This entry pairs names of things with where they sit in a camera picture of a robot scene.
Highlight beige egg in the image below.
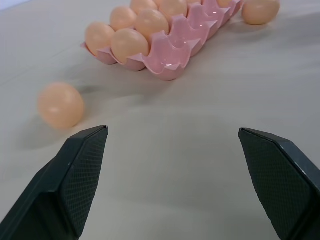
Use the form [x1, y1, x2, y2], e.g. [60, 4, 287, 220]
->
[109, 5, 138, 32]
[135, 9, 170, 42]
[110, 28, 150, 63]
[84, 21, 116, 57]
[241, 0, 280, 26]
[158, 0, 189, 19]
[130, 0, 159, 15]
[37, 82, 85, 130]

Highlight pink plastic egg tray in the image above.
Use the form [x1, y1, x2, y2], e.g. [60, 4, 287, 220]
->
[80, 0, 245, 82]

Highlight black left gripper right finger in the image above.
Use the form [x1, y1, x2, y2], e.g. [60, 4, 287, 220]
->
[238, 127, 320, 240]

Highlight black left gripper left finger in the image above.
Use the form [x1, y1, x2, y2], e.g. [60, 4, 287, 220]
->
[0, 125, 109, 240]

